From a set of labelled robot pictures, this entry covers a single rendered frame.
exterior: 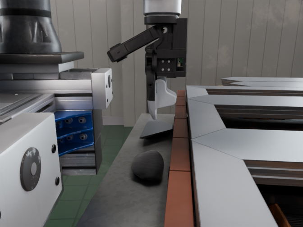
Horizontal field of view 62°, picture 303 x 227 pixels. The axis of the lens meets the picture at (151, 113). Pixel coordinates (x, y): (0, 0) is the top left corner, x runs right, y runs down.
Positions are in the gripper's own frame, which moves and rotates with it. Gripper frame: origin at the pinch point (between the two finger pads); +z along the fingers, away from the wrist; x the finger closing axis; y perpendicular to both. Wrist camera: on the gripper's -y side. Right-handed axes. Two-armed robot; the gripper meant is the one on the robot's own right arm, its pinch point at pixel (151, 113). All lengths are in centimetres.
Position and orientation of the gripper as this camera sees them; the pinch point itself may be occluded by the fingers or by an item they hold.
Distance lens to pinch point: 56.4
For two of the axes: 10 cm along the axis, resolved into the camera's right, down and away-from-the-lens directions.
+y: 9.9, 0.3, -1.1
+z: 0.0, 9.6, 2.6
